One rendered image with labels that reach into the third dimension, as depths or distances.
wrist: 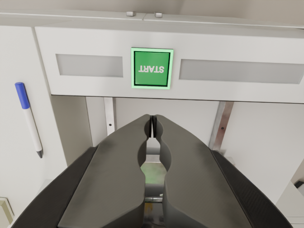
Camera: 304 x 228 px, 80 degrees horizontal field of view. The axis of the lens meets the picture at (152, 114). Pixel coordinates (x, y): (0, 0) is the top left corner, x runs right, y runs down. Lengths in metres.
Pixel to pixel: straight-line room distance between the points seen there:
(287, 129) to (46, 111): 0.56
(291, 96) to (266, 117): 0.20
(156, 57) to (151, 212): 0.46
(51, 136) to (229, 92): 0.30
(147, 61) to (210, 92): 0.11
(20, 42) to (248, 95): 0.32
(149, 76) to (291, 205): 0.84
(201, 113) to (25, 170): 0.40
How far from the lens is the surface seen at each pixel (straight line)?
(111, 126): 0.45
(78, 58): 0.28
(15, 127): 0.37
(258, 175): 0.69
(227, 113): 0.46
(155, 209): 0.59
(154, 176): 0.51
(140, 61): 0.26
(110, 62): 0.27
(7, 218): 0.55
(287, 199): 0.99
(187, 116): 0.47
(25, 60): 0.31
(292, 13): 1.47
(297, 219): 0.95
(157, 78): 0.26
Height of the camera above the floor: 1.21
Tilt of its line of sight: 60 degrees down
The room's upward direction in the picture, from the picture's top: 179 degrees clockwise
